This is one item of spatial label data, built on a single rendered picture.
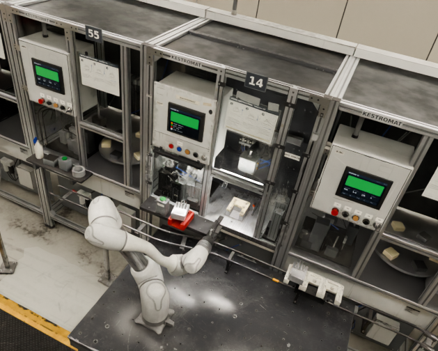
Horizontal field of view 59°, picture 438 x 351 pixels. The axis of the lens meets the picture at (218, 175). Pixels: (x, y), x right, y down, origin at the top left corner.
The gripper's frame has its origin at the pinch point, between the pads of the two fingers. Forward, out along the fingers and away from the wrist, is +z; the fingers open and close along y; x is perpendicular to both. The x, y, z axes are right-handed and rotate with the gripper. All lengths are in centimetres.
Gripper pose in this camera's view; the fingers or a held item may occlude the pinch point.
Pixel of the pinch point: (219, 223)
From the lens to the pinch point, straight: 246.5
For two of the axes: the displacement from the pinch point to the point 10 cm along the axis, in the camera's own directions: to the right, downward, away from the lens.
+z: 4.0, -5.1, 7.6
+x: -9.1, -3.3, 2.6
